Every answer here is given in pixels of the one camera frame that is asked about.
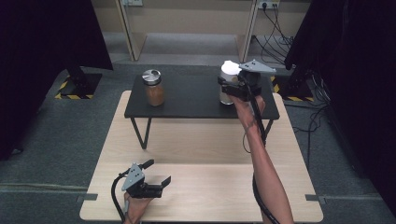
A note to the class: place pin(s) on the black stand base striped tape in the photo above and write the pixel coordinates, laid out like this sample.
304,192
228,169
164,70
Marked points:
292,90
79,85

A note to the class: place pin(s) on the white wall socket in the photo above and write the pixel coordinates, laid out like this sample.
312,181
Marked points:
133,2
268,3

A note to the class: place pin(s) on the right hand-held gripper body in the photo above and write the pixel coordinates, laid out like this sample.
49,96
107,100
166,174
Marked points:
250,82

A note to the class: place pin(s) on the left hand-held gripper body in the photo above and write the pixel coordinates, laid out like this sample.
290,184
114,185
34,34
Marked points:
135,182

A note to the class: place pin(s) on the glass jar with silver lid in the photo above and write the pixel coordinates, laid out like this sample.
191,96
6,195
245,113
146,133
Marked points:
154,90

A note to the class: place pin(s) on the clear jar with white lid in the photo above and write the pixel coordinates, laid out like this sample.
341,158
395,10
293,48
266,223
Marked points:
229,70

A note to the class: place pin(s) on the black shelf with metal legs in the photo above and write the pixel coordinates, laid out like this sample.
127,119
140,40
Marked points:
193,99

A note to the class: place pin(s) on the black curtain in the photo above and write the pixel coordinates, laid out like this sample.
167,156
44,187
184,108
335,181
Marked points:
43,62
358,77

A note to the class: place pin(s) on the person's left hand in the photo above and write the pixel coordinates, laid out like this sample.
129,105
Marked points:
137,208

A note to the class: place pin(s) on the person's right hand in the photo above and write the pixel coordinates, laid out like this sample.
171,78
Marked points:
247,113

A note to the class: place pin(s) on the beige wooden cabinet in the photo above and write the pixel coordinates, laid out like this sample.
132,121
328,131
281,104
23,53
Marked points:
186,18

